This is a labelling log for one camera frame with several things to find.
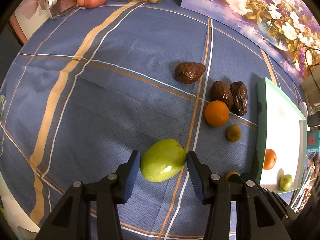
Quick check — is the orange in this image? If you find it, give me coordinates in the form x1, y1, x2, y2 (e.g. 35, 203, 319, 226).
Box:
225, 171, 239, 180
204, 100, 229, 127
263, 148, 277, 170

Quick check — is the brown kiwi fruit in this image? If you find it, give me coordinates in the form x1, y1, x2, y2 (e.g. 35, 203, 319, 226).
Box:
226, 125, 242, 142

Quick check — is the large green mango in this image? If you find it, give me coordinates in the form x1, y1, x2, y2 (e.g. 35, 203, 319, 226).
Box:
140, 139, 187, 183

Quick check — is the long brown dried fruit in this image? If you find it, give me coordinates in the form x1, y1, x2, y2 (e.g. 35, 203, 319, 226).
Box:
230, 81, 248, 116

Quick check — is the round brown dried fruit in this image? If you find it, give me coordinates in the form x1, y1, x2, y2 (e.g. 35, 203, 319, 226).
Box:
209, 81, 234, 110

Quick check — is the pointed brown dried fruit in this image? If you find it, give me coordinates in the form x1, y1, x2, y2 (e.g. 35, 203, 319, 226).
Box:
174, 62, 206, 84

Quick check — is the small green mango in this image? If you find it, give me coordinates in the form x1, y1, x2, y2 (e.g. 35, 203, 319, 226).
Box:
279, 174, 293, 191

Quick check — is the orange in tray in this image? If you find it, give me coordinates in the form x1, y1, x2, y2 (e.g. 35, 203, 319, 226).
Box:
263, 148, 277, 170

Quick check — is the white tray with green rim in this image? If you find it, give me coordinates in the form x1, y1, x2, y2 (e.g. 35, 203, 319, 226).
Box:
251, 77, 307, 194

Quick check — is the teal toy box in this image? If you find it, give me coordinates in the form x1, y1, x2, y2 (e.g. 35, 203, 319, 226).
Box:
307, 130, 320, 152

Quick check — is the black power adapter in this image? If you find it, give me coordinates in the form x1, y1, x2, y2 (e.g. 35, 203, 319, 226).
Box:
307, 113, 320, 128

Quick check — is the white power strip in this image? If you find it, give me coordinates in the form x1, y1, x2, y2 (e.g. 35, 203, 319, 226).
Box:
298, 101, 308, 119

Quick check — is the blue plaid tablecloth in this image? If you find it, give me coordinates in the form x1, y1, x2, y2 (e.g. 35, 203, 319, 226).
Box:
1, 0, 303, 226

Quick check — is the flower painting canvas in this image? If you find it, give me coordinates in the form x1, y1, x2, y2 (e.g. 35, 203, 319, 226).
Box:
181, 0, 319, 85

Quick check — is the black power cable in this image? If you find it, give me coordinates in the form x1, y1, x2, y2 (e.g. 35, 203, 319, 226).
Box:
304, 47, 320, 94

